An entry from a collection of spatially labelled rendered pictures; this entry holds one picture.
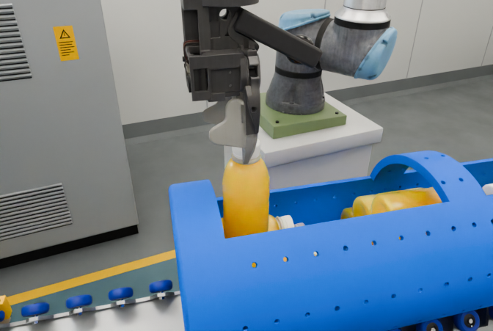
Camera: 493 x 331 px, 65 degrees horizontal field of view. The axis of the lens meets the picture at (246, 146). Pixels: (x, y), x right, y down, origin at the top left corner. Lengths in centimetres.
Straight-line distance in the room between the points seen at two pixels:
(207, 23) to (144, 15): 275
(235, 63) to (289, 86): 51
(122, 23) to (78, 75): 132
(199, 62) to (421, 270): 42
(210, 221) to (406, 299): 30
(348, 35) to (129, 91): 263
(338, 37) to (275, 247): 50
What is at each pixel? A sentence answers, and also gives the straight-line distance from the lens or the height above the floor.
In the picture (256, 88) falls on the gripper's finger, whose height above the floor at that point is 141.
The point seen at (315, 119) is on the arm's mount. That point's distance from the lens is 94.
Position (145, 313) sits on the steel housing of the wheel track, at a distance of 83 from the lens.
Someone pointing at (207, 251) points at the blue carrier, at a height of 121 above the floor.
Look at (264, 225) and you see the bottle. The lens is 58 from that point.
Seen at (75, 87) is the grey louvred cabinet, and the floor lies 95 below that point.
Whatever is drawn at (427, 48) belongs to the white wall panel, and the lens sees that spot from 477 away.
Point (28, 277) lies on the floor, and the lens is 241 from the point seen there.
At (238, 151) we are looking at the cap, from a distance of 52.
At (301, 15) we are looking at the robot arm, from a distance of 90.
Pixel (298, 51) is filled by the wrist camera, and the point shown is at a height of 144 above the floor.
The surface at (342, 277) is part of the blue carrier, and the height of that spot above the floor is 116.
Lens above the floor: 157
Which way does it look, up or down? 29 degrees down
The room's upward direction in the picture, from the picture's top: straight up
